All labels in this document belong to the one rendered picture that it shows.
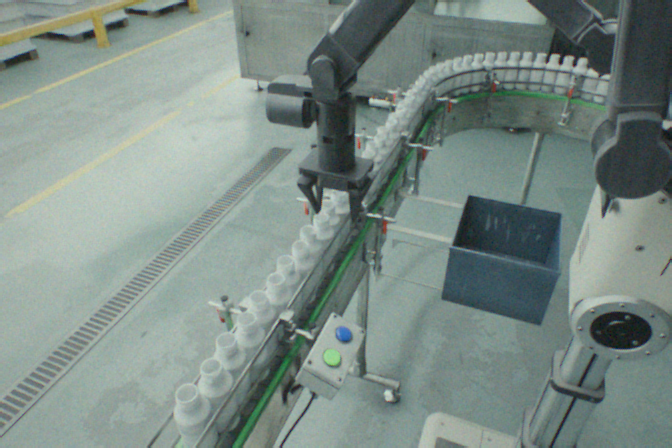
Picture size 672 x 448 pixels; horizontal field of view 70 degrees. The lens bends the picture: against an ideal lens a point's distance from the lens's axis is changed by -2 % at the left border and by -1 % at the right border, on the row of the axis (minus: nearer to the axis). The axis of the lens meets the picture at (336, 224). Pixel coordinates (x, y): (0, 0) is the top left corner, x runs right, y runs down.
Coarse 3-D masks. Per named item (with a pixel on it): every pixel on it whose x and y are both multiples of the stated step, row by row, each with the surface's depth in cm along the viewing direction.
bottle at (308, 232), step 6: (306, 228) 115; (312, 228) 115; (306, 234) 112; (312, 234) 113; (306, 240) 113; (312, 240) 113; (318, 240) 117; (312, 246) 114; (318, 246) 115; (312, 252) 114; (318, 252) 115; (318, 258) 116; (318, 270) 118; (318, 276) 119
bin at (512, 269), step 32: (480, 224) 170; (512, 224) 165; (544, 224) 161; (480, 256) 140; (512, 256) 172; (544, 256) 168; (448, 288) 152; (480, 288) 147; (512, 288) 143; (544, 288) 138
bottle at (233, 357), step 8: (224, 336) 89; (232, 336) 88; (216, 344) 87; (224, 344) 90; (232, 344) 86; (216, 352) 90; (224, 352) 86; (232, 352) 87; (240, 352) 89; (224, 360) 87; (232, 360) 88; (240, 360) 88; (224, 368) 87; (232, 368) 87; (240, 368) 89; (232, 376) 89; (240, 376) 90; (248, 376) 93; (248, 384) 93; (240, 392) 92; (240, 400) 93
